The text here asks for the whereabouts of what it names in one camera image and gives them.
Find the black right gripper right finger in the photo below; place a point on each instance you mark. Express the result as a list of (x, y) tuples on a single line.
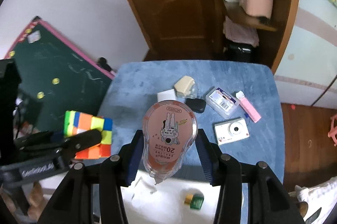
[(268, 201)]

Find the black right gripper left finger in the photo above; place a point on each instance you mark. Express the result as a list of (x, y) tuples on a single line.
[(72, 200)]

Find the multicolour puzzle cube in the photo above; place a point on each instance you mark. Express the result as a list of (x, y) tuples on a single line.
[(76, 122)]

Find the pink correction tape dispenser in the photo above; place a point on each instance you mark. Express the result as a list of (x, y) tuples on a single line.
[(169, 129)]

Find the pink rectangular eraser case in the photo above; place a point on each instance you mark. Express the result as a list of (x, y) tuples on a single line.
[(248, 107)]

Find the clear labelled plastic box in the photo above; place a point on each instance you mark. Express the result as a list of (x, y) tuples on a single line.
[(222, 102)]

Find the black plug charger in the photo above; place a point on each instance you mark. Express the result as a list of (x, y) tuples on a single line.
[(197, 105)]

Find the white square charger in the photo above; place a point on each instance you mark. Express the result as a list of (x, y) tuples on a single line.
[(166, 95)]

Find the beige plug adapter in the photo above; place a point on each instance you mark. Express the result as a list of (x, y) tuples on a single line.
[(184, 86)]

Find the white plastic tray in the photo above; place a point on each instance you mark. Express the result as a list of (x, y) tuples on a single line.
[(146, 202)]

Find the green bottle with gold cap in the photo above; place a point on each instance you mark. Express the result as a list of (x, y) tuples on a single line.
[(194, 201)]

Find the pink plastic stool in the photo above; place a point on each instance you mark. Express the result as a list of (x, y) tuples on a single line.
[(333, 129)]

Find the blue fuzzy table mat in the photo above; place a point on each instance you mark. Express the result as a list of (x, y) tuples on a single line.
[(135, 89)]

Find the folded pink cloth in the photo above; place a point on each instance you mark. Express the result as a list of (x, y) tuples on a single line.
[(239, 33)]

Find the wooden shelf unit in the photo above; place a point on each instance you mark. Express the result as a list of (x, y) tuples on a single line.
[(273, 33)]

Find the green chalkboard pink frame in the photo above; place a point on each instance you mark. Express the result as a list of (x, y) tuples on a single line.
[(56, 76)]

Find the white toy camera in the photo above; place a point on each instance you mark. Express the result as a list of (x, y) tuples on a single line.
[(231, 131)]

